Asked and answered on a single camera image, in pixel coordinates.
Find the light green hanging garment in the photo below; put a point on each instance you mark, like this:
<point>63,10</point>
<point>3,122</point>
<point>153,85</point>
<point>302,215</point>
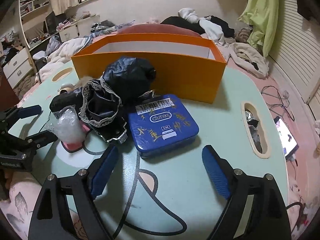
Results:
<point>262,12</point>

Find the white desk with drawer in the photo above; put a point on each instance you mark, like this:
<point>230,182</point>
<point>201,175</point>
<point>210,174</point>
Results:
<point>68,32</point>

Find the white fluffy blanket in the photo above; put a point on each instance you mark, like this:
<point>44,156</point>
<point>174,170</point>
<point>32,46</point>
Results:
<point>65,52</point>

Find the smartphone with lit screen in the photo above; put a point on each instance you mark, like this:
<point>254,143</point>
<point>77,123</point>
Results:
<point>285,136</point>

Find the beige crumpled cloth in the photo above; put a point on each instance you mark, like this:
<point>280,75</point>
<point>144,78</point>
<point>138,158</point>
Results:
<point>317,137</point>

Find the white shelf unit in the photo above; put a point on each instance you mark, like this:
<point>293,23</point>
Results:
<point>35,15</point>

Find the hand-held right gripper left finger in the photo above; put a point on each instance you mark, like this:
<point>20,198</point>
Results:
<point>103,172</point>

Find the orange cardboard box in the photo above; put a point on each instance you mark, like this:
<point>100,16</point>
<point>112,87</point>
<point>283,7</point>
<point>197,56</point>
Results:
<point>187,80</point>

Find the blue tin box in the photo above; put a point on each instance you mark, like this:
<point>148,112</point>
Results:
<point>162,132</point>

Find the white drawer cabinet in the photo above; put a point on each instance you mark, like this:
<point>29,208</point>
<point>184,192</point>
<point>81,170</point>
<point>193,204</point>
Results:
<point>17,67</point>

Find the black lace-trimmed cloth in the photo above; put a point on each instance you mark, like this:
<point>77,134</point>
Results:
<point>100,105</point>

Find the white sock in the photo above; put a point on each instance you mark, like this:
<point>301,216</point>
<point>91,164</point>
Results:
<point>188,13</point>

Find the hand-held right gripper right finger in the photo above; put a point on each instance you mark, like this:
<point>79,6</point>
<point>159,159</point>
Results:
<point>216,175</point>

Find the white garment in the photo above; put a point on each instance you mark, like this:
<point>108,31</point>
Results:
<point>212,31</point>

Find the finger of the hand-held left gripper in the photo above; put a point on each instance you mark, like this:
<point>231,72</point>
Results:
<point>31,111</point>
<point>41,140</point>

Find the mint green cartoon desktop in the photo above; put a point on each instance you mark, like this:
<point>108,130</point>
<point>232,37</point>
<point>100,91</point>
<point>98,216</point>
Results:
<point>212,130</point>

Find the clear plastic wrap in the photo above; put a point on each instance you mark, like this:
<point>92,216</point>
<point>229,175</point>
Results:
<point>66,127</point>

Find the black glossy pouch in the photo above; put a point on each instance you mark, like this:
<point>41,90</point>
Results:
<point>65,98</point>

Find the white crumpled tissue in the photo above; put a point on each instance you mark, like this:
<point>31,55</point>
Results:
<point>286,93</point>

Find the black clothes pile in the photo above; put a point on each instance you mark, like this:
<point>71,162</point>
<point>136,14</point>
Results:
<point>175,21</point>

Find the brown fuzzy cloth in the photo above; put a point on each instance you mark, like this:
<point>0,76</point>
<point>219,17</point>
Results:
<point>243,36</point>

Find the white furry toy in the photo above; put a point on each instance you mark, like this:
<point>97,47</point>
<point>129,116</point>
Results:
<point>81,83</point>

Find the dark red pillow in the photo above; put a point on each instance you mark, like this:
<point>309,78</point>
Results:
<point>155,28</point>

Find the black satin bag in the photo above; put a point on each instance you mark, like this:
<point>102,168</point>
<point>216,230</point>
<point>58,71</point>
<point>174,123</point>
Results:
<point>127,77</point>

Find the white louvered closet doors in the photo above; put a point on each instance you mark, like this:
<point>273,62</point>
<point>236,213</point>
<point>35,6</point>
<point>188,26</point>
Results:
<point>295,42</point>

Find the dark patterned clothes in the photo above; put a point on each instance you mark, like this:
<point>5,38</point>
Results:
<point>103,27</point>

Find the beige garment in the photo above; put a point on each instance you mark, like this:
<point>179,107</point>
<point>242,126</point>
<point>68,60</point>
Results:
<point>247,55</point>

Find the crumpled foil pieces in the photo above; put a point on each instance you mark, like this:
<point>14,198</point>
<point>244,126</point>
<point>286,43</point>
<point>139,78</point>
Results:
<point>251,116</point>

